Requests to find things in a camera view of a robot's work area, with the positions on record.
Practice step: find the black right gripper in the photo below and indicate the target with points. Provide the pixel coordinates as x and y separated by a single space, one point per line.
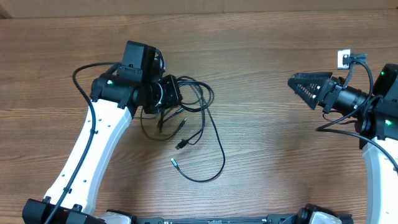
331 86

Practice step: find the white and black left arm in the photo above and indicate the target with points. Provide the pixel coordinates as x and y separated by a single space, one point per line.
138 81

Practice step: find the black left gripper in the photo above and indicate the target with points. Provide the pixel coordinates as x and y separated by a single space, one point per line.
175 94

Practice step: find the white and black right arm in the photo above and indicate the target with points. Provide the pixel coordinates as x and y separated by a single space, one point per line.
375 117

